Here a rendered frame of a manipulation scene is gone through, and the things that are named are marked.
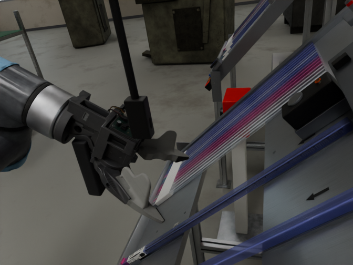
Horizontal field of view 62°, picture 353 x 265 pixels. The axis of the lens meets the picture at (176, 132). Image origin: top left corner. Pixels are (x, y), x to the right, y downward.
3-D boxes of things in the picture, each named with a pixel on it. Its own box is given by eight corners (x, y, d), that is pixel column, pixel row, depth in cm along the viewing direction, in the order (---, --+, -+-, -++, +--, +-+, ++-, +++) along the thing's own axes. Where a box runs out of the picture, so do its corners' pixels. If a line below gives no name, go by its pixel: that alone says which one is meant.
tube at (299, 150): (125, 267, 61) (121, 264, 61) (128, 262, 62) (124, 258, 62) (355, 128, 33) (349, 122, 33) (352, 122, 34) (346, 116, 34)
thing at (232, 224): (216, 246, 148) (201, 107, 109) (222, 212, 167) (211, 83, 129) (265, 253, 141) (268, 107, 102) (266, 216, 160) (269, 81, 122)
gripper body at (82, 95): (138, 148, 39) (59, 105, 39) (120, 187, 44) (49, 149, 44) (156, 120, 45) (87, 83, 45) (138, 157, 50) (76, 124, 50)
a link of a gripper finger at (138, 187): (159, 209, 35) (123, 154, 40) (143, 234, 39) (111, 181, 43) (177, 201, 37) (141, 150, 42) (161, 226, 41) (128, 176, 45)
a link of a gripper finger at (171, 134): (200, 140, 49) (150, 135, 45) (185, 163, 53) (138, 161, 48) (194, 127, 51) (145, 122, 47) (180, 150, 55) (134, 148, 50)
